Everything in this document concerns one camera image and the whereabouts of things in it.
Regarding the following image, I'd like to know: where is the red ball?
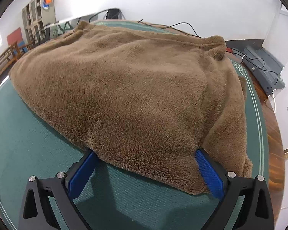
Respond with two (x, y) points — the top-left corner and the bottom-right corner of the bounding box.
(226, 47), (233, 53)

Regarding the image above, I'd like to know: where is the grey staircase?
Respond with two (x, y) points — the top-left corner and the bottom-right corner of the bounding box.
(226, 39), (285, 94)

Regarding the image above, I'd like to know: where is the black metal chair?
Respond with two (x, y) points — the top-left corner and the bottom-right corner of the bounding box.
(88, 8), (125, 22)
(33, 23), (50, 48)

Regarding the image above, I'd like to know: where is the glass side table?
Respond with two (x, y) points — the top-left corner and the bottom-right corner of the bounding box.
(46, 14), (99, 39)

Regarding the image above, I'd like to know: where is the brown fleece sweater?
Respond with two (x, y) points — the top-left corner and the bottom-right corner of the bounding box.
(10, 21), (252, 195)

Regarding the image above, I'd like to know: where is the red board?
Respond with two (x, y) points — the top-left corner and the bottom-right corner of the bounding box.
(7, 27), (23, 45)

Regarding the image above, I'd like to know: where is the beige glass cabinet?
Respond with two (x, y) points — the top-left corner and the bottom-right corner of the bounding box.
(22, 0), (56, 43)

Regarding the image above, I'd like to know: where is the green table mat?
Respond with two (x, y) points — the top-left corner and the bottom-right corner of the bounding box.
(0, 20), (270, 230)

